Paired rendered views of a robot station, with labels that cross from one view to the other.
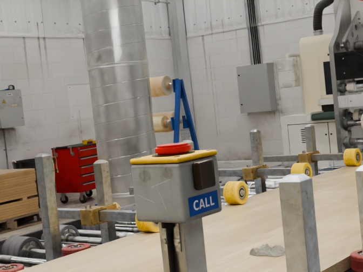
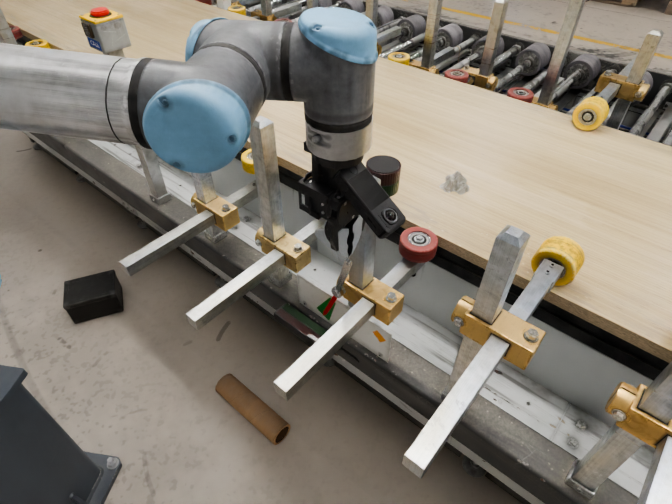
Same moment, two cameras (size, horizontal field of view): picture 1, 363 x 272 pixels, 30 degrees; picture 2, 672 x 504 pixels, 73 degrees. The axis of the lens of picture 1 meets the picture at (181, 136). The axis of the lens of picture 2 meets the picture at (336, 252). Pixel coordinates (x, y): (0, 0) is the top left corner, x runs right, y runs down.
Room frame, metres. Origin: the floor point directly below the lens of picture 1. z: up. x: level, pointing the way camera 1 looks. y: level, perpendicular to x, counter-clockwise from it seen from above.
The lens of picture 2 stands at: (1.30, -1.09, 1.55)
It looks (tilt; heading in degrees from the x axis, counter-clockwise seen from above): 44 degrees down; 91
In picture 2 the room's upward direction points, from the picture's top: straight up
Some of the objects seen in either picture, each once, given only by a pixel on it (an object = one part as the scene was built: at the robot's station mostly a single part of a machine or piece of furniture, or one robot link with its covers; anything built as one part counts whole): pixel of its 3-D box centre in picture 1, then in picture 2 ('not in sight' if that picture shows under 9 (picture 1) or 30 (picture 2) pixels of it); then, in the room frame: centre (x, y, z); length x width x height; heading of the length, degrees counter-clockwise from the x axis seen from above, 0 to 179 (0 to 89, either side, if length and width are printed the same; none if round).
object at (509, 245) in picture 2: not in sight; (476, 337); (1.53, -0.63, 0.90); 0.03 x 0.03 x 0.48; 51
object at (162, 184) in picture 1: (176, 188); (106, 32); (0.75, 0.01, 1.18); 0.07 x 0.07 x 0.08; 51
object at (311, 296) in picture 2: not in sight; (341, 317); (1.30, -0.47, 0.75); 0.26 x 0.01 x 0.10; 141
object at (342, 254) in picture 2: not in sight; (329, 240); (1.28, -0.54, 1.05); 0.06 x 0.03 x 0.09; 141
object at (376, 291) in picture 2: not in sight; (369, 293); (1.36, -0.48, 0.85); 0.13 x 0.06 x 0.05; 141
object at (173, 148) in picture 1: (173, 151); (100, 13); (0.75, 0.01, 1.22); 0.04 x 0.04 x 0.02
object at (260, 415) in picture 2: not in sight; (251, 407); (0.99, -0.32, 0.04); 0.30 x 0.08 x 0.08; 141
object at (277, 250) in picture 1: (268, 247); (457, 180); (1.57, -0.18, 0.91); 0.09 x 0.07 x 0.02; 63
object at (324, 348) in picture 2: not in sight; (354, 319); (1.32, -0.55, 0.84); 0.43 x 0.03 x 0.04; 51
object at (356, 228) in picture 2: not in sight; (342, 229); (1.30, -0.52, 1.05); 0.06 x 0.03 x 0.09; 141
